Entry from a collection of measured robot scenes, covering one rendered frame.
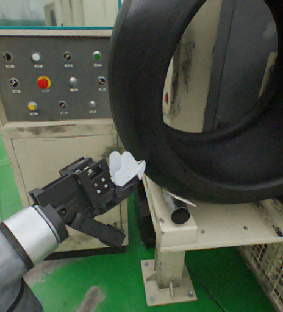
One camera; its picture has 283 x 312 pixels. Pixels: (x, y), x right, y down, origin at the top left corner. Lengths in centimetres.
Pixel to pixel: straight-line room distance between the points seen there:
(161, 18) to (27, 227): 34
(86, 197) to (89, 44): 80
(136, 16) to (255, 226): 60
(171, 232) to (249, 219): 26
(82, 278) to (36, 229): 125
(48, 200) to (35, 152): 85
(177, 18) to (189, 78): 44
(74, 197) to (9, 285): 13
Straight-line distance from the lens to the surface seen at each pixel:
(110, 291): 152
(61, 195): 37
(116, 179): 41
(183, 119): 85
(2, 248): 34
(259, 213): 80
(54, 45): 110
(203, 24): 81
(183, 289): 152
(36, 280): 165
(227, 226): 72
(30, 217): 35
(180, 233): 61
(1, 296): 37
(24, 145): 120
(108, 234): 42
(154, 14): 40
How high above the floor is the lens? 129
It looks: 29 degrees down
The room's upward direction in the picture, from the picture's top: straight up
